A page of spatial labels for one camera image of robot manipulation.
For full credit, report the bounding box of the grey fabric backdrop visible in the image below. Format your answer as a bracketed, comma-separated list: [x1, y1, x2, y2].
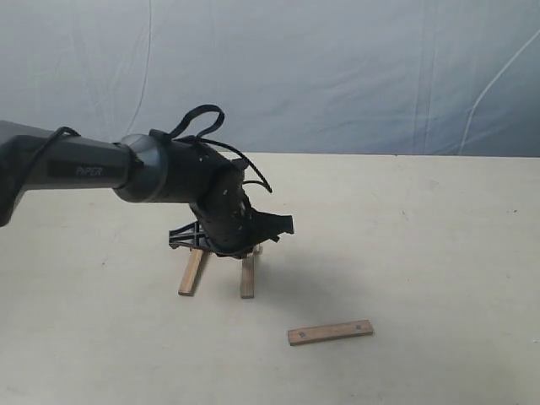
[1, 1, 539, 157]

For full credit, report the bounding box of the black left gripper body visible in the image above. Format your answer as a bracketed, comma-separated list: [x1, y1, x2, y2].
[169, 186, 294, 258]

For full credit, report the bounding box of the wooden stick front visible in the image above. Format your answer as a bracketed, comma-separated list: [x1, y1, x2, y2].
[288, 320, 375, 346]

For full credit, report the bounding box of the wooden stick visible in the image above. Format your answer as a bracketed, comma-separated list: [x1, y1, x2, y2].
[240, 245, 262, 299]
[288, 320, 375, 346]

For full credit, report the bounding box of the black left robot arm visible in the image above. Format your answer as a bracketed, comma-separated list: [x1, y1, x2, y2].
[1, 121, 294, 258]

